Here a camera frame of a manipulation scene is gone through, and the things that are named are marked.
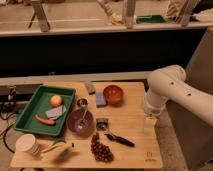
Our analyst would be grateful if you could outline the blue sponge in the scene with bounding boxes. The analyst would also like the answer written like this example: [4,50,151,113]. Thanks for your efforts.
[96,92,106,107]

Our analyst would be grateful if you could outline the apple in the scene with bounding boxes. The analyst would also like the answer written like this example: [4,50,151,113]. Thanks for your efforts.
[50,95,62,107]

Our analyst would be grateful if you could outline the green mat in background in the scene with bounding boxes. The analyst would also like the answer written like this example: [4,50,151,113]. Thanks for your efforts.
[136,15,166,24]

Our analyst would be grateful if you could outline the black cables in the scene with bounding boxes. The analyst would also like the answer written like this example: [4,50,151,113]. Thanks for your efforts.
[0,99,21,154]

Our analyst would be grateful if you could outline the small metal cup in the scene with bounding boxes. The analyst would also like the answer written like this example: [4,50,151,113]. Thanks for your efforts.
[77,98,88,108]

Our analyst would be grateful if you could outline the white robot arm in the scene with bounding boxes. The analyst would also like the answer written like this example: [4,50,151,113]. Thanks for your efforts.
[143,65,213,126]

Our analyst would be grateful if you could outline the grey cloth piece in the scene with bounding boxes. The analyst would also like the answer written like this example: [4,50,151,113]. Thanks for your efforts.
[45,105,66,120]

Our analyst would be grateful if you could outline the orange sausage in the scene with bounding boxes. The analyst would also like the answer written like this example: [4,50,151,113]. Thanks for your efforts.
[35,115,56,125]

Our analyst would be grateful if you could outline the white paper cup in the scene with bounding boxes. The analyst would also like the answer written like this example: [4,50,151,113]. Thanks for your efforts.
[15,134,40,155]

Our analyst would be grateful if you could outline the bunch of dark grapes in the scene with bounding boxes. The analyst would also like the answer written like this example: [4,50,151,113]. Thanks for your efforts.
[91,133,114,163]

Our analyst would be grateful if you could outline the red bowl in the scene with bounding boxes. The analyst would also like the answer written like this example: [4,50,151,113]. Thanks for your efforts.
[103,85,124,105]

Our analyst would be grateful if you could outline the black handled brush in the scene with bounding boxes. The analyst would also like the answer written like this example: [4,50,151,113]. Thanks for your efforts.
[96,118,135,147]

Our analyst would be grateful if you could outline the grey block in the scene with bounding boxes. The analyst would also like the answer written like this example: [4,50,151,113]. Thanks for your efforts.
[85,82,95,95]

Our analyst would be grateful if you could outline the metal spoon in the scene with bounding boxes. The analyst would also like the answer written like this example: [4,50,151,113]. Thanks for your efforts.
[77,106,88,130]

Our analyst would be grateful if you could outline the purple bowl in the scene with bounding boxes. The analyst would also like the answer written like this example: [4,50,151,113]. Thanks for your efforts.
[66,109,94,138]

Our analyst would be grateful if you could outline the green plastic tray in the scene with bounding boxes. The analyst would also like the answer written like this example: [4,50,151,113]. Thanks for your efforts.
[14,85,76,137]

